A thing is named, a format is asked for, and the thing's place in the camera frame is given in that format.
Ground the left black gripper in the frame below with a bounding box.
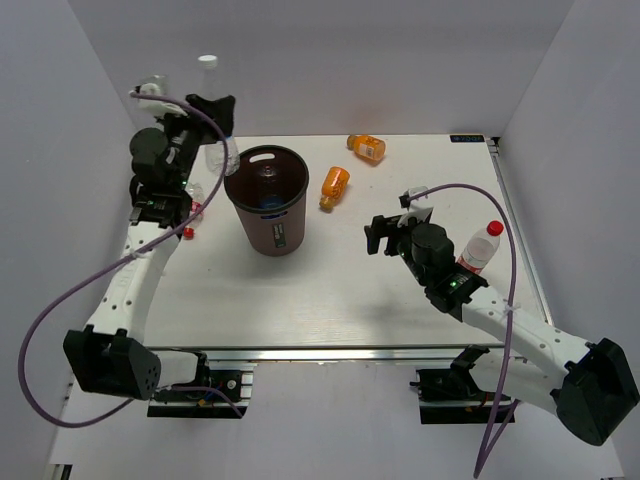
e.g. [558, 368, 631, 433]
[157, 95, 236, 191]

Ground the blue label water bottle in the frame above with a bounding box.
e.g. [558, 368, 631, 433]
[256, 164, 295, 210]
[197, 54, 241, 177]

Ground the clear bottle red label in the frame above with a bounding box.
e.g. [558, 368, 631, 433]
[183, 182, 205, 240]

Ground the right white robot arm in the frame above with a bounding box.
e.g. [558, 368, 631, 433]
[364, 215, 639, 446]

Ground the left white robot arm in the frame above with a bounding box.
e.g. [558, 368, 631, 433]
[63, 94, 235, 400]

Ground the brown plastic waste bin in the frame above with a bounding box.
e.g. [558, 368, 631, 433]
[224, 145, 309, 257]

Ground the orange bottle with white label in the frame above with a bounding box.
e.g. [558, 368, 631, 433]
[346, 135, 386, 164]

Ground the red cap bottle at right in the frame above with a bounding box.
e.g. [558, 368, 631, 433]
[457, 220, 504, 274]

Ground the right blue corner sticker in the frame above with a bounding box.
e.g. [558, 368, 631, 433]
[449, 134, 485, 143]

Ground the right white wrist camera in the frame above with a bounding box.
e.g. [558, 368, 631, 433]
[397, 186, 433, 227]

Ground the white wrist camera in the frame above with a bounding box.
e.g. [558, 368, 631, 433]
[397, 186, 433, 227]
[129, 81, 187, 119]

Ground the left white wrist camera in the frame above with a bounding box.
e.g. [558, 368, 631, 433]
[129, 81, 187, 119]

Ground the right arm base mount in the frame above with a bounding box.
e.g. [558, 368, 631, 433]
[409, 345, 502, 425]

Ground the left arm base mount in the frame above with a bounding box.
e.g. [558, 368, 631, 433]
[147, 349, 255, 419]

